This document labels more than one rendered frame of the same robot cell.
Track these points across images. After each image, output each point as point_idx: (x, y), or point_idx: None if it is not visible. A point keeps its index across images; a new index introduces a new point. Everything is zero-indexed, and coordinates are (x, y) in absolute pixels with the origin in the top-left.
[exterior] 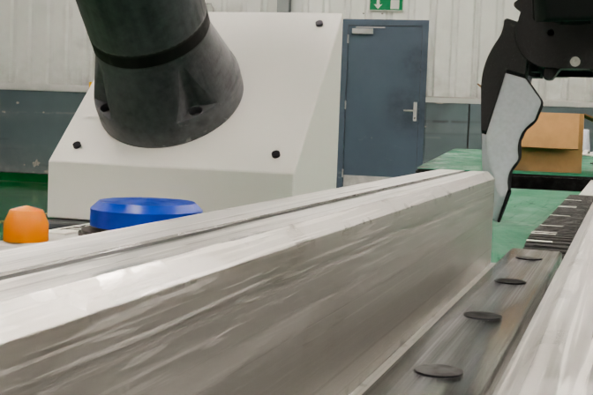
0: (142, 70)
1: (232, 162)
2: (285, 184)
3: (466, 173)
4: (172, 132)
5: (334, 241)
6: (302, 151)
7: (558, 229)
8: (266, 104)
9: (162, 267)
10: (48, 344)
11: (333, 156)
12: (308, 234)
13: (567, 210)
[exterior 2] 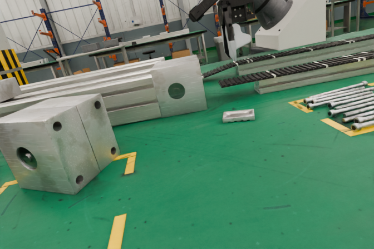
0: (256, 14)
1: (272, 33)
2: (277, 38)
3: (154, 59)
4: (266, 26)
5: (81, 75)
6: (284, 28)
7: (258, 56)
8: (289, 14)
9: (58, 79)
10: (48, 82)
11: (320, 23)
12: (77, 75)
13: (326, 43)
